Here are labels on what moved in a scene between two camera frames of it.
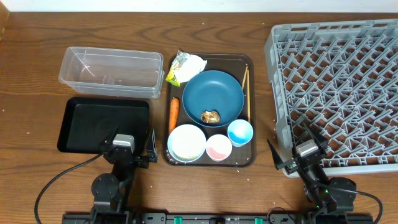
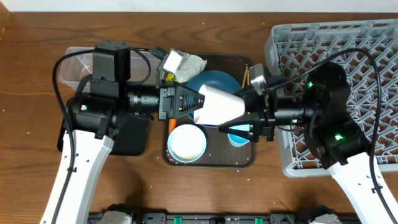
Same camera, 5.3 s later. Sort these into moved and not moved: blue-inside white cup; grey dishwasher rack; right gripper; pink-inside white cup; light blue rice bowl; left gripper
Moved: right gripper; left gripper; pink-inside white cup
Not moved: light blue rice bowl; blue-inside white cup; grey dishwasher rack
